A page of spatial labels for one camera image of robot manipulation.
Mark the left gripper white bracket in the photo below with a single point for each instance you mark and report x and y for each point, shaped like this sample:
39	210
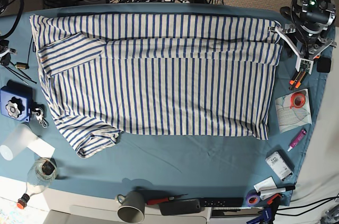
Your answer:
306	56

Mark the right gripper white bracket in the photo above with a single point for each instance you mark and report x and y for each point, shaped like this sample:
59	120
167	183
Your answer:
5	55

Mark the blue white striped T-shirt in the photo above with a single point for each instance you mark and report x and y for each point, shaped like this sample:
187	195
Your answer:
155	74

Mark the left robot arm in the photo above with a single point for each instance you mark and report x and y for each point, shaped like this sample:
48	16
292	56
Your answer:
306	36

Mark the silver allen key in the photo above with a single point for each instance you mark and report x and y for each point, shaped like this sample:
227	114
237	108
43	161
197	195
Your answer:
21	75

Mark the black square foam pad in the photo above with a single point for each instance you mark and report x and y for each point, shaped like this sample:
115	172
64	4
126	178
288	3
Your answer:
324	65

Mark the black zip tie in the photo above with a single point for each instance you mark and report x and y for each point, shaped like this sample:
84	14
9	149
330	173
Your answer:
29	49

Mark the blue box with knob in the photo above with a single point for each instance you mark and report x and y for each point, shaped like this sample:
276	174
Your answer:
16	103

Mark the red tape roll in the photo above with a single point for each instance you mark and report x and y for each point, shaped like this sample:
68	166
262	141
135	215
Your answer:
297	100

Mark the leaf pattern paper card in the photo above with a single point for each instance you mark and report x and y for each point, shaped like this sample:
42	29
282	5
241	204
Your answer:
288	118

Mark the clear plastic cup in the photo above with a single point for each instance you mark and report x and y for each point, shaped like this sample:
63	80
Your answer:
17	141

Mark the white boxed hard drive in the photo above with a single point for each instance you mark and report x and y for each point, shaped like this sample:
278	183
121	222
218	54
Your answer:
279	166

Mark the clear glass bottle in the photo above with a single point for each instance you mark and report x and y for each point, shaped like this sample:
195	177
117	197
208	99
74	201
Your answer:
42	173

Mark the white paper tag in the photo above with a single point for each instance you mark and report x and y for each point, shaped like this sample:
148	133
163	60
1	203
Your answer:
266	184

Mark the black marker pen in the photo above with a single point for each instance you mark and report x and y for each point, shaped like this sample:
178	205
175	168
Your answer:
277	190

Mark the purple tape roll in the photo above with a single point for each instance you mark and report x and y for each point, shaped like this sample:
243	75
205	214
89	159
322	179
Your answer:
253	199

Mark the blue spring clamp bottom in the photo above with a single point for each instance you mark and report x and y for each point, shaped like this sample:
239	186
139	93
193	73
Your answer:
268	213

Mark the black remote control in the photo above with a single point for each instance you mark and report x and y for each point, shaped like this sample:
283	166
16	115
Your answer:
221	202

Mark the black smartphone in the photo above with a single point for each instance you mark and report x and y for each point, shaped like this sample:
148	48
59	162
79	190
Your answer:
180	207

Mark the grey ceramic mug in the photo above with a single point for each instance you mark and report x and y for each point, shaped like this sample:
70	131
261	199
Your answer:
131	207

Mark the red handled screwdriver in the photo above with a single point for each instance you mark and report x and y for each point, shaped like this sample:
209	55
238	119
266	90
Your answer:
164	200

